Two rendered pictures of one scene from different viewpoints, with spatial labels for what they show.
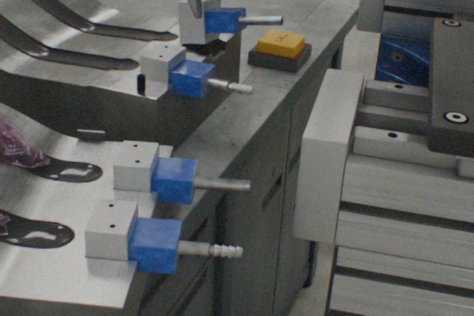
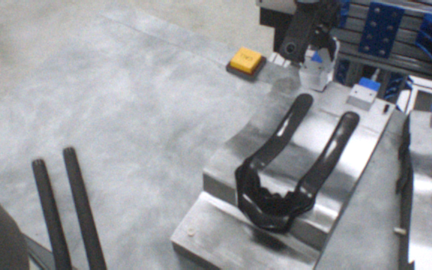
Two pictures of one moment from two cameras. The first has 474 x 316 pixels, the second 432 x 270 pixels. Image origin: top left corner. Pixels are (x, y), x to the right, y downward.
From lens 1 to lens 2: 1.33 m
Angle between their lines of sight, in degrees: 58
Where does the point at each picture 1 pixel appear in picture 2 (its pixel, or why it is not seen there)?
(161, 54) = (367, 94)
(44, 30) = (300, 157)
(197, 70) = (372, 84)
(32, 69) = (354, 163)
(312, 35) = (207, 46)
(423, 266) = not seen: outside the picture
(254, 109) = not seen: hidden behind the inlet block
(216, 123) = not seen: hidden behind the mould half
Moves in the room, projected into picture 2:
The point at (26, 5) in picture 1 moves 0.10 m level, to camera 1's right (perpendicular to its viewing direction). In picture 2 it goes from (281, 163) to (286, 124)
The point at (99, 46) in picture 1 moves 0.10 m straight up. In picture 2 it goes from (318, 130) to (324, 100)
